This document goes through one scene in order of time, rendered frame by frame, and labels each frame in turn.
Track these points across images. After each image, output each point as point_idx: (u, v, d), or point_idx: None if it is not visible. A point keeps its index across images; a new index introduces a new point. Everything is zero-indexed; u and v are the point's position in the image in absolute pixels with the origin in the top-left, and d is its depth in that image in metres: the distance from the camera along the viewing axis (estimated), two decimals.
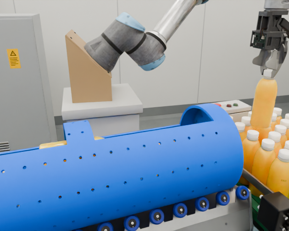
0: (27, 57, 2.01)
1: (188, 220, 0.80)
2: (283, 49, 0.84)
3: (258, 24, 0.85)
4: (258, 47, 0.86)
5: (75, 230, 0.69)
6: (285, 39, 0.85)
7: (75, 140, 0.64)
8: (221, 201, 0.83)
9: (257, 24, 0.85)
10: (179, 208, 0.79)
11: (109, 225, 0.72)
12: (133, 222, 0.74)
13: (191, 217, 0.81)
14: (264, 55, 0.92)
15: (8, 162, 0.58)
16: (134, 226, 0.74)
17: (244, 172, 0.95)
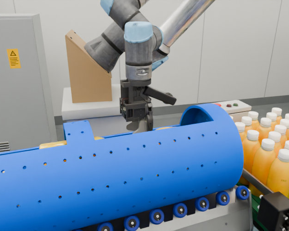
0: (27, 57, 2.01)
1: (188, 220, 0.80)
2: (147, 121, 0.77)
3: (122, 93, 0.78)
4: (124, 117, 0.79)
5: (75, 230, 0.69)
6: (151, 109, 0.78)
7: (75, 140, 0.64)
8: (221, 201, 0.83)
9: (120, 93, 0.78)
10: (179, 208, 0.79)
11: (109, 225, 0.72)
12: (133, 222, 0.74)
13: (191, 217, 0.81)
14: (139, 121, 0.85)
15: (8, 162, 0.58)
16: (134, 226, 0.74)
17: (244, 172, 0.95)
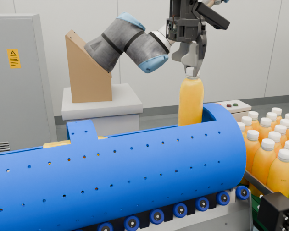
0: (27, 57, 2.01)
1: (188, 220, 0.80)
2: (201, 41, 0.68)
3: (171, 11, 0.68)
4: (172, 39, 0.69)
5: (78, 229, 0.70)
6: (204, 29, 0.68)
7: (79, 140, 0.65)
8: (220, 200, 0.83)
9: (169, 10, 0.68)
10: (180, 207, 0.79)
11: (111, 228, 0.72)
12: (133, 222, 0.74)
13: (191, 217, 0.81)
14: (186, 49, 0.75)
15: (13, 162, 0.58)
16: (133, 227, 0.73)
17: (244, 172, 0.95)
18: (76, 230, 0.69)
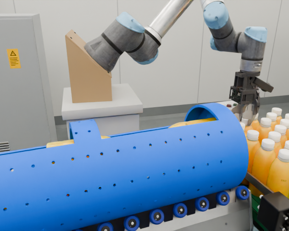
0: (27, 57, 2.01)
1: (188, 220, 0.80)
2: (256, 104, 0.99)
3: (235, 82, 1.00)
4: (235, 101, 1.01)
5: (80, 230, 0.70)
6: (258, 95, 1.00)
7: (82, 139, 0.65)
8: (219, 198, 0.83)
9: (234, 82, 0.99)
10: (180, 207, 0.79)
11: (111, 229, 0.72)
12: (133, 222, 0.74)
13: (191, 217, 0.81)
14: (242, 105, 1.06)
15: (17, 161, 0.59)
16: (131, 227, 0.73)
17: None
18: (79, 230, 0.70)
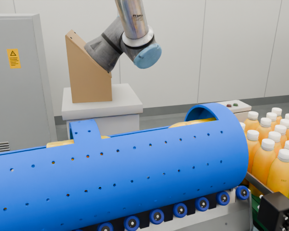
0: (27, 57, 2.01)
1: (188, 220, 0.80)
2: None
3: None
4: None
5: (80, 230, 0.70)
6: None
7: (82, 139, 0.65)
8: (219, 198, 0.83)
9: None
10: (180, 207, 0.79)
11: (111, 229, 0.72)
12: (133, 222, 0.74)
13: (191, 217, 0.81)
14: None
15: (17, 161, 0.59)
16: (131, 227, 0.73)
17: None
18: (79, 230, 0.70)
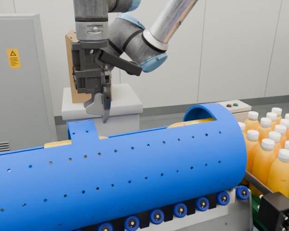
0: (27, 57, 2.01)
1: (188, 220, 0.80)
2: (104, 94, 0.64)
3: (74, 59, 0.64)
4: (77, 89, 0.65)
5: (79, 229, 0.70)
6: (109, 79, 0.64)
7: (80, 140, 0.65)
8: (220, 200, 0.83)
9: (72, 59, 0.64)
10: (180, 207, 0.79)
11: (111, 228, 0.72)
12: (133, 222, 0.74)
13: (191, 217, 0.81)
14: None
15: (14, 162, 0.58)
16: (132, 227, 0.73)
17: (244, 172, 0.95)
18: (77, 230, 0.69)
